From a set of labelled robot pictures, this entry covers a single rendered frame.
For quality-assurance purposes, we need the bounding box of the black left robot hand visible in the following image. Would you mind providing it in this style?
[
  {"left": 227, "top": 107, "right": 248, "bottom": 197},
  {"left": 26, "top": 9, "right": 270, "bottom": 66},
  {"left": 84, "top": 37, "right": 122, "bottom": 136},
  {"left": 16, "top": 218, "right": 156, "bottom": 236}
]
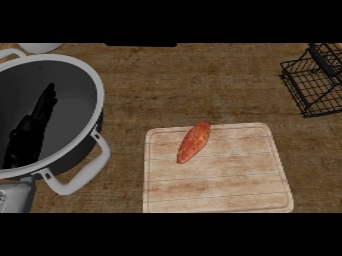
[{"left": 1, "top": 82, "right": 59, "bottom": 170}]

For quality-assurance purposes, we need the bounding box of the pale wooden cutting board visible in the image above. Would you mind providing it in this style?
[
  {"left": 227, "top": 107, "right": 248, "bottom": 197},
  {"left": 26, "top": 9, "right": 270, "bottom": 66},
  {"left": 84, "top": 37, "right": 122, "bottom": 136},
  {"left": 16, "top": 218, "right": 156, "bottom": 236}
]
[{"left": 142, "top": 122, "right": 295, "bottom": 214}]

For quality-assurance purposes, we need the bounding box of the large grey cooking pot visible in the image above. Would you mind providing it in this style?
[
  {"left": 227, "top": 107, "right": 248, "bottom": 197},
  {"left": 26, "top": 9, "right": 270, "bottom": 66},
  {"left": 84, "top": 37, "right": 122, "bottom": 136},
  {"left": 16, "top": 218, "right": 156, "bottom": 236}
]
[{"left": 0, "top": 48, "right": 114, "bottom": 196}]

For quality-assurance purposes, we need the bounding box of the pale grey round object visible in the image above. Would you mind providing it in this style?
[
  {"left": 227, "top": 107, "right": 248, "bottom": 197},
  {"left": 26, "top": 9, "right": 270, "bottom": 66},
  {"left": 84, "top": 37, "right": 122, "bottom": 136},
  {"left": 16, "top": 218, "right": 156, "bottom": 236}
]
[{"left": 16, "top": 42, "right": 66, "bottom": 55}]

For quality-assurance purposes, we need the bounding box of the orange sweet potato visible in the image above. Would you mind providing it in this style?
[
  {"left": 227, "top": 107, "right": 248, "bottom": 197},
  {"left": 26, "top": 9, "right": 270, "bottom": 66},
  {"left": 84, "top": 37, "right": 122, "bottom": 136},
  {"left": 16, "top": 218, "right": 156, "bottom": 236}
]
[{"left": 176, "top": 121, "right": 212, "bottom": 165}]

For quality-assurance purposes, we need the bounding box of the black wire tiered basket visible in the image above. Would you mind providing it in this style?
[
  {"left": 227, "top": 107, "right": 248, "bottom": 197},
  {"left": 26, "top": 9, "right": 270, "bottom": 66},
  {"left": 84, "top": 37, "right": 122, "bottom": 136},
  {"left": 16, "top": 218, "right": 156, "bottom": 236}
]
[{"left": 279, "top": 42, "right": 342, "bottom": 119}]

